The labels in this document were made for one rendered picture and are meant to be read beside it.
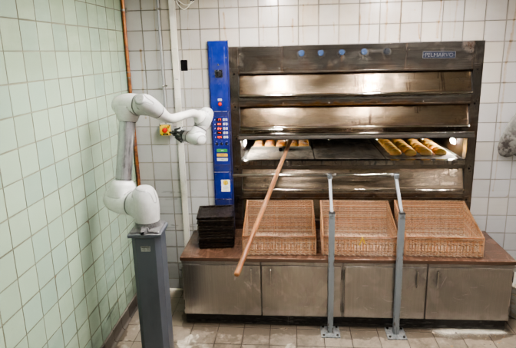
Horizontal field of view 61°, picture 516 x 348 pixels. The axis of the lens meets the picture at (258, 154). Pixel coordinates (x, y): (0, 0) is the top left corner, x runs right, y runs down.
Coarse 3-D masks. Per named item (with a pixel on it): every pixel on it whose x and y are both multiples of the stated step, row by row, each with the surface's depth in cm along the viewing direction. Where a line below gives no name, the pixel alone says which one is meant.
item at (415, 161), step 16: (256, 160) 369; (272, 160) 367; (288, 160) 366; (304, 160) 365; (320, 160) 363; (336, 160) 362; (352, 160) 361; (368, 160) 359; (384, 160) 358; (400, 160) 357; (416, 160) 356; (432, 160) 354; (448, 160) 353; (464, 160) 352
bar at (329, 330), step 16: (240, 176) 330; (256, 176) 329; (272, 176) 328; (288, 176) 327; (304, 176) 326; (320, 176) 326; (336, 176) 325; (352, 176) 324; (368, 176) 323; (384, 176) 322; (400, 208) 308; (400, 224) 306; (400, 240) 309; (400, 256) 311; (400, 272) 314; (400, 288) 317; (400, 304) 320; (336, 336) 325; (400, 336) 323
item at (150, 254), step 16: (144, 240) 269; (160, 240) 272; (144, 256) 271; (160, 256) 274; (144, 272) 274; (160, 272) 276; (144, 288) 276; (160, 288) 277; (144, 304) 279; (160, 304) 279; (144, 320) 282; (160, 320) 281; (144, 336) 284; (160, 336) 284
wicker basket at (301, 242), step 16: (256, 208) 369; (272, 208) 369; (288, 208) 368; (304, 208) 367; (272, 224) 368; (288, 224) 367; (256, 240) 328; (272, 240) 327; (288, 240) 326; (304, 240) 326
